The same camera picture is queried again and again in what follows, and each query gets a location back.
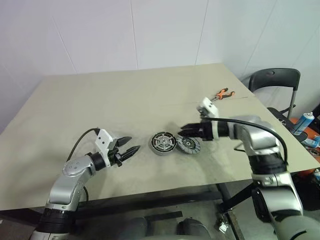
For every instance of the grey round motor lid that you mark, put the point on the grey round motor lid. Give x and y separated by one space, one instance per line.
190 147

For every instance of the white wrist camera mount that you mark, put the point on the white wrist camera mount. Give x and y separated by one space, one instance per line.
103 140
208 107

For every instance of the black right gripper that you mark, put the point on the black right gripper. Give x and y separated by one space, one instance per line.
204 131

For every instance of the blue spray can upright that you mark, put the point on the blue spray can upright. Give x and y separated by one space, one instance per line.
302 123

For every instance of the spray can in bin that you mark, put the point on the spray can in bin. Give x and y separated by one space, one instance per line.
317 176

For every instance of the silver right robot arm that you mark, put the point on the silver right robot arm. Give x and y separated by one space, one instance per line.
262 140

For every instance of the black table frame bar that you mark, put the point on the black table frame bar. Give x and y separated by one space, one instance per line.
150 200

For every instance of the blue white spray can lying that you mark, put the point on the blue white spray can lying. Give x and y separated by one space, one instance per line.
313 142

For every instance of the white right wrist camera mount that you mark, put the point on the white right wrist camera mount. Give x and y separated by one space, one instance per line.
208 107

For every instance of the black folding chair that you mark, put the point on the black folding chair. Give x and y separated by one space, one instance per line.
275 77

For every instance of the small metal bracket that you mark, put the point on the small metal bracket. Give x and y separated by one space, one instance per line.
222 226

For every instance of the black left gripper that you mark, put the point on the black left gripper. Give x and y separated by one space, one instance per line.
116 155

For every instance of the motor housing with copper windings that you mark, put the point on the motor housing with copper windings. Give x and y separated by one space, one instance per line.
160 152

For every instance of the dark rounded shape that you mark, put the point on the dark rounded shape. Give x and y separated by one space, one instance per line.
141 228
192 228

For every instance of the black bin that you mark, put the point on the black bin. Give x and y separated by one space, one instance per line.
308 197

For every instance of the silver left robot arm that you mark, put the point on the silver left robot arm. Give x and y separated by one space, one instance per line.
67 185

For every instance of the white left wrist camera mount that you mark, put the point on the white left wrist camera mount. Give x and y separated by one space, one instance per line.
103 140

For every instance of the orange stool top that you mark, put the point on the orange stool top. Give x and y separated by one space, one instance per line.
291 121

